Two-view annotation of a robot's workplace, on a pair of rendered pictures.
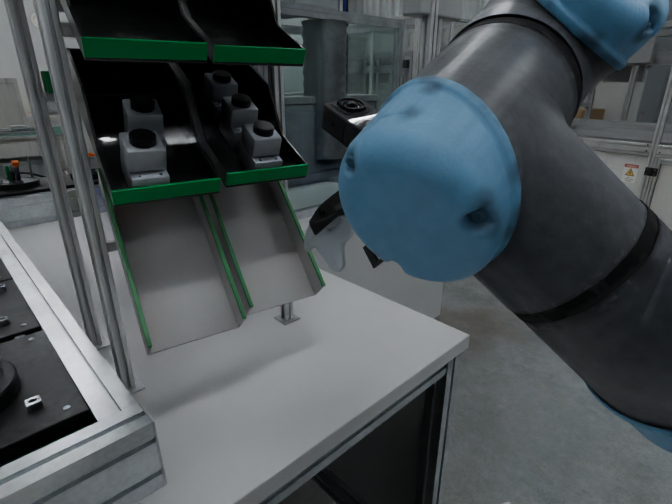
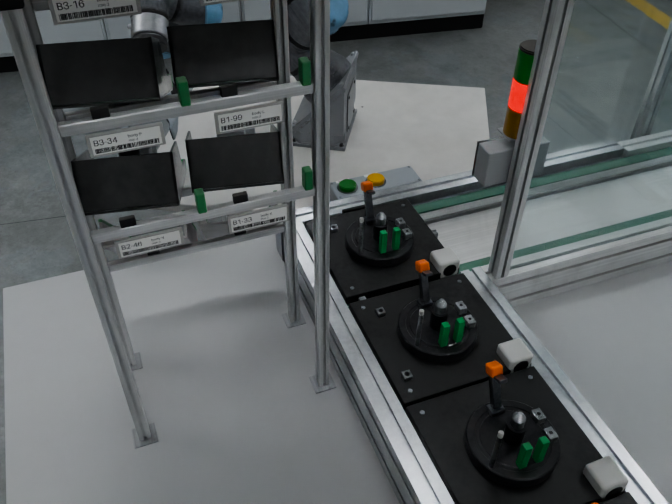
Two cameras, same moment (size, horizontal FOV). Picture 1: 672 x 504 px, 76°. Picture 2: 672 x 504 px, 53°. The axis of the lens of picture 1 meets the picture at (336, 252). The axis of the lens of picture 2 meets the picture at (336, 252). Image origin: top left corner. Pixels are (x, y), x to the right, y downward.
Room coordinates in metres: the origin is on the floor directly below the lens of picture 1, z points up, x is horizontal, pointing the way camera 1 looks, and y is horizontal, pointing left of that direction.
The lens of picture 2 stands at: (1.41, 0.77, 1.87)
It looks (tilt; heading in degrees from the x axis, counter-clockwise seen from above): 41 degrees down; 202
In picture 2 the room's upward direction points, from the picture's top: 1 degrees clockwise
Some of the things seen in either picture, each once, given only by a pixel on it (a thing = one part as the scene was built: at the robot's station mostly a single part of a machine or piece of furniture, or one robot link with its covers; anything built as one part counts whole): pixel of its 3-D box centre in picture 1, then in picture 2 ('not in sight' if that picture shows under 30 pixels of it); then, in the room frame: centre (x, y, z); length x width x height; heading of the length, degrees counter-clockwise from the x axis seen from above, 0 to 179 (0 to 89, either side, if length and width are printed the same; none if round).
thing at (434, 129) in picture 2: not in sight; (327, 141); (-0.09, 0.13, 0.84); 0.90 x 0.70 x 0.03; 106
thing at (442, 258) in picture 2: not in sight; (444, 263); (0.41, 0.60, 0.97); 0.05 x 0.05 x 0.04; 43
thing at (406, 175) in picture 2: not in sight; (375, 191); (0.19, 0.37, 0.93); 0.21 x 0.07 x 0.06; 133
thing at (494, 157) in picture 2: not in sight; (521, 115); (0.36, 0.68, 1.29); 0.12 x 0.05 x 0.25; 133
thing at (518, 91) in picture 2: not in sight; (525, 92); (0.36, 0.68, 1.33); 0.05 x 0.05 x 0.05
